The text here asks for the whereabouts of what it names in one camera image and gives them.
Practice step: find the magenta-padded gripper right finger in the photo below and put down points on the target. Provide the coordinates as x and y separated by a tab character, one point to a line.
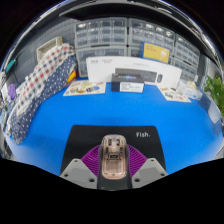
150	171

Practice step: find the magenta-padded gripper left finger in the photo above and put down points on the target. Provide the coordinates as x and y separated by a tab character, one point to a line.
78	171

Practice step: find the transparent pink computer mouse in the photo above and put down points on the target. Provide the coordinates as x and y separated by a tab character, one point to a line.
114	160

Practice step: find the black mouse pad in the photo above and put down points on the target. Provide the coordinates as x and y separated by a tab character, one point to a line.
83	140

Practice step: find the colourful picture card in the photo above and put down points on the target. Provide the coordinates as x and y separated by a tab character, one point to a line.
85	88
174	94

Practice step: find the small black box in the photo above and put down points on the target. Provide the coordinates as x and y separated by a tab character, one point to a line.
127	85

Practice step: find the white blue tissue box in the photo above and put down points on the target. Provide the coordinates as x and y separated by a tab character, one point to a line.
190	90

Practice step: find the small yellow object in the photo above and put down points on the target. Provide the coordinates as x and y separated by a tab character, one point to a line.
71	77

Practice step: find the small purple object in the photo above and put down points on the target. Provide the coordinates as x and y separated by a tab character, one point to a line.
12	91

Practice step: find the green potted plant white pot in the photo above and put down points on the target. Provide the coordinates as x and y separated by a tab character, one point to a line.
215	90

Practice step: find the red blue checked white cloth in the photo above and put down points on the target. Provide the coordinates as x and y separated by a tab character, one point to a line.
43	73

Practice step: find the long white keyboard box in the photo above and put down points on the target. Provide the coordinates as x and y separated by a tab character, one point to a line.
100	66

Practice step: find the yellow sign card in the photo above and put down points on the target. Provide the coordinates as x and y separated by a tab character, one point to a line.
155	52

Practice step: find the white wicker basket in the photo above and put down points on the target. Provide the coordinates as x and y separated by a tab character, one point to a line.
48	46

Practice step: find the teal wall-mounted holder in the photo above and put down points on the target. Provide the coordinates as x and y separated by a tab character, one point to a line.
10	65

